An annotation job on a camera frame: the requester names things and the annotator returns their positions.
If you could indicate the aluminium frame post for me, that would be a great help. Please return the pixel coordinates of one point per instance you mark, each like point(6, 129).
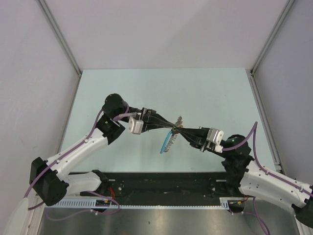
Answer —
point(59, 35)
point(273, 34)

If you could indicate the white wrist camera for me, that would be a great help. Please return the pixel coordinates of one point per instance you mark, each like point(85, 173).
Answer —
point(135, 126)
point(214, 139)

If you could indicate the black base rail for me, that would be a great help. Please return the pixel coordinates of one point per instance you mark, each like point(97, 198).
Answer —
point(169, 188)

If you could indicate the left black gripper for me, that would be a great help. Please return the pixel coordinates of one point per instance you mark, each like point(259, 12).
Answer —
point(156, 118)

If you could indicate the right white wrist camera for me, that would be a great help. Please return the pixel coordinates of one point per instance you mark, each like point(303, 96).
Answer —
point(214, 139)

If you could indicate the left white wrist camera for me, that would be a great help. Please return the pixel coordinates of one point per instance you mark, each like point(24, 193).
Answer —
point(135, 126)

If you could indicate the blue key cover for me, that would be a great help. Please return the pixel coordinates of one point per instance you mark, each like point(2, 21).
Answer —
point(166, 144)

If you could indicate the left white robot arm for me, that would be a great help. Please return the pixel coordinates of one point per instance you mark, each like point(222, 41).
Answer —
point(51, 179)

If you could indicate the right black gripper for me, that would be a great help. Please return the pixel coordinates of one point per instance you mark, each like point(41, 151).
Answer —
point(196, 137)

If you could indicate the right aluminium frame post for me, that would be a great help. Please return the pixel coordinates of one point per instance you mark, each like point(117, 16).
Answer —
point(273, 34)

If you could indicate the white slotted cable duct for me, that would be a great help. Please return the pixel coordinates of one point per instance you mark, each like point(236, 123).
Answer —
point(94, 203)

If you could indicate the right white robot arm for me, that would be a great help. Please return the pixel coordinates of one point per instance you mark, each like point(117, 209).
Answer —
point(247, 176)

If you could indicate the left aluminium frame post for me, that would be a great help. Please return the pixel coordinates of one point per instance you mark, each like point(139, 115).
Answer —
point(59, 35)

